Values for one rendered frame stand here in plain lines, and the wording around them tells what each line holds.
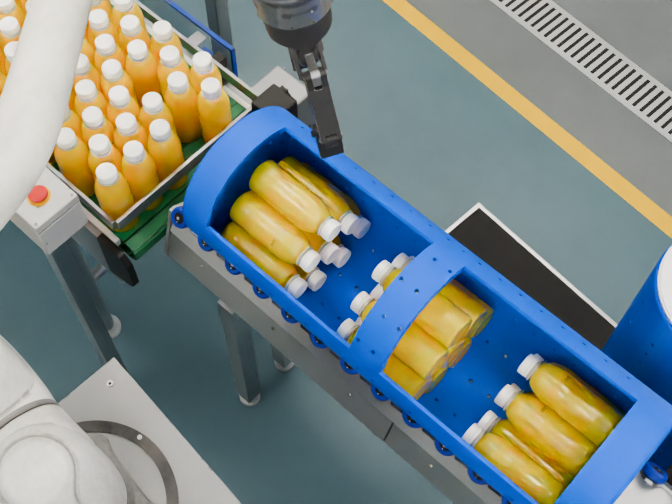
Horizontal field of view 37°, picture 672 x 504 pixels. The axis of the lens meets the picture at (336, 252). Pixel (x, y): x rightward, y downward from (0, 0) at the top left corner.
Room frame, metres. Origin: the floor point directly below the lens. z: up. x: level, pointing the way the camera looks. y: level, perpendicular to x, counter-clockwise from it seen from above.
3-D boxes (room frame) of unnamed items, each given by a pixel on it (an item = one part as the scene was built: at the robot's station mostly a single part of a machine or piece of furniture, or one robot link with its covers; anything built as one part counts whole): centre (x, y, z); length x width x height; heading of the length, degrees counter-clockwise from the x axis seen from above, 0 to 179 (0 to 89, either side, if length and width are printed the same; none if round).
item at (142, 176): (1.06, 0.39, 0.98); 0.07 x 0.07 x 0.17
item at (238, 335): (0.96, 0.23, 0.31); 0.06 x 0.06 x 0.63; 49
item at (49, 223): (0.97, 0.58, 1.05); 0.20 x 0.10 x 0.10; 49
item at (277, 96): (1.23, 0.14, 0.95); 0.10 x 0.07 x 0.10; 139
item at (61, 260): (0.97, 0.58, 0.50); 0.04 x 0.04 x 1.00; 49
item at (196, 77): (1.28, 0.28, 0.98); 0.07 x 0.07 x 0.17
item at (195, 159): (1.11, 0.30, 0.96); 0.40 x 0.01 x 0.03; 139
